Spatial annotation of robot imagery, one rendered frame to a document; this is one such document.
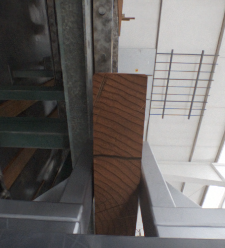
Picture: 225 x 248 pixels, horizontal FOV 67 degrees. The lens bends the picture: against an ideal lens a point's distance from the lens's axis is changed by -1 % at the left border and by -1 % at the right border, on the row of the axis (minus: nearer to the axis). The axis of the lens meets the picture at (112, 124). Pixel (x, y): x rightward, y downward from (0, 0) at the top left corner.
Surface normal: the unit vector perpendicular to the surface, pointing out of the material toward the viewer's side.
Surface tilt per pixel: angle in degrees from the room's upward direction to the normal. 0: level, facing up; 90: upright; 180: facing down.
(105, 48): 90
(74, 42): 90
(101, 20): 90
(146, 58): 90
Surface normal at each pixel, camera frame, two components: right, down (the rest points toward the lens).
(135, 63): -0.04, 0.44
